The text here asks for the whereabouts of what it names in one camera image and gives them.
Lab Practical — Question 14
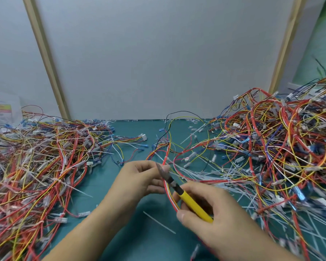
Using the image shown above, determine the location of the person's right hand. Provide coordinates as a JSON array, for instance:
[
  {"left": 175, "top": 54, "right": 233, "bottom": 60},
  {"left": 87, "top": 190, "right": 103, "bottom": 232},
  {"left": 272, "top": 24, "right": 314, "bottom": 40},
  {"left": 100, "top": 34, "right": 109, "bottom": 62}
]
[{"left": 173, "top": 181, "right": 264, "bottom": 256}]

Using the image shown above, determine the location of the person's left hand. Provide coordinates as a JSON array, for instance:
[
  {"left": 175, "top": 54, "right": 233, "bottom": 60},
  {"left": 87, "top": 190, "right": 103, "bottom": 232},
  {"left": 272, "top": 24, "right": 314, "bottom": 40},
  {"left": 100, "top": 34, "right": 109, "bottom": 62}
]
[{"left": 108, "top": 160, "right": 171, "bottom": 215}]

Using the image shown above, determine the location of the yellow-handled wire cutter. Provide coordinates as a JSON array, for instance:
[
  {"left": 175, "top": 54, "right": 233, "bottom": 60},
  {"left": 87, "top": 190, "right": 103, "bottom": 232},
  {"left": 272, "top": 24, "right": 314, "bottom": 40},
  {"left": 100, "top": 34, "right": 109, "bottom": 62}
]
[{"left": 156, "top": 162, "right": 214, "bottom": 224}]

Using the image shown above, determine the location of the red white yellow wire harness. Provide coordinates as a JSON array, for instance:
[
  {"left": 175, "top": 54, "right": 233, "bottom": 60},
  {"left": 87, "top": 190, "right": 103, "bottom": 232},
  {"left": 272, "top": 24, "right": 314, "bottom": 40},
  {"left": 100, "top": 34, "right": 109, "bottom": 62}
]
[{"left": 146, "top": 142, "right": 181, "bottom": 214}]

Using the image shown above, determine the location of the person's left forearm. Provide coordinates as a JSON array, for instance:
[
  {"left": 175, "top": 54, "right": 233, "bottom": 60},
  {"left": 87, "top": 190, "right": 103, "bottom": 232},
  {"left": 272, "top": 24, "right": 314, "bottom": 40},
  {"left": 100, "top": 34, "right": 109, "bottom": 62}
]
[{"left": 42, "top": 193, "right": 132, "bottom": 261}]

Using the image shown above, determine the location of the person's right forearm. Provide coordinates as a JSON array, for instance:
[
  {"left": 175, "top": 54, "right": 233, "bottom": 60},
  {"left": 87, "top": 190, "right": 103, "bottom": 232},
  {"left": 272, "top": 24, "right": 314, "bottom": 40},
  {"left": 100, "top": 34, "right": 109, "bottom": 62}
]
[{"left": 217, "top": 234, "right": 300, "bottom": 261}]

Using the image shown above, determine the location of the green cutting mat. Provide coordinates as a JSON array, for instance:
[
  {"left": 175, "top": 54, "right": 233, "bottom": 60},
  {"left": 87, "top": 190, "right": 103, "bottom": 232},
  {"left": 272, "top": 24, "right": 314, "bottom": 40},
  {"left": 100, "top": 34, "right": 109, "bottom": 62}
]
[{"left": 39, "top": 119, "right": 326, "bottom": 261}]

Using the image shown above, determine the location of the clear plastic bag with label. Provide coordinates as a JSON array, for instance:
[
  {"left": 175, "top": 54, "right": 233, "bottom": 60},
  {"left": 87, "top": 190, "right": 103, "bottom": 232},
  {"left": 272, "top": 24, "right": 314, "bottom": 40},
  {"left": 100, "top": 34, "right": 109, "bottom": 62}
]
[{"left": 0, "top": 90, "right": 24, "bottom": 127}]

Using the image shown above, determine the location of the white cable tie offcut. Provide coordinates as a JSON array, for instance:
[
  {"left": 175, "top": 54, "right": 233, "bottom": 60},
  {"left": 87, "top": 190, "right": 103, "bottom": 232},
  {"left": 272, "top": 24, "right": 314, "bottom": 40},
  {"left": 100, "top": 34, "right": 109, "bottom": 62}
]
[{"left": 143, "top": 211, "right": 177, "bottom": 235}]

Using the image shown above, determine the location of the flat pile of wire harnesses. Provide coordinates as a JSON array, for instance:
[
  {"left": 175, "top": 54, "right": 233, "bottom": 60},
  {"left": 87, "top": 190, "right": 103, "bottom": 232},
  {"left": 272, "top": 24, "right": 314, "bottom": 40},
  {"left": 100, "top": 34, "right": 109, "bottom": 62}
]
[{"left": 0, "top": 105, "right": 149, "bottom": 261}]

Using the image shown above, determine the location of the tall pile of wire harnesses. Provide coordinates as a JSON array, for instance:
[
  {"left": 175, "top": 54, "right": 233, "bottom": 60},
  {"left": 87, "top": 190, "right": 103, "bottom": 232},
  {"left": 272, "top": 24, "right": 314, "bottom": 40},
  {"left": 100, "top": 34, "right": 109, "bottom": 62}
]
[{"left": 174, "top": 73, "right": 326, "bottom": 261}]

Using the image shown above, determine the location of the wooden frame post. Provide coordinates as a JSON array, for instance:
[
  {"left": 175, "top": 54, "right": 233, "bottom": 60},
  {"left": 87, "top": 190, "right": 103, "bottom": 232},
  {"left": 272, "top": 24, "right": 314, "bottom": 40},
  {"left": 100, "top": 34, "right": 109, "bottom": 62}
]
[
  {"left": 268, "top": 0, "right": 306, "bottom": 94},
  {"left": 22, "top": 0, "right": 72, "bottom": 121}
]

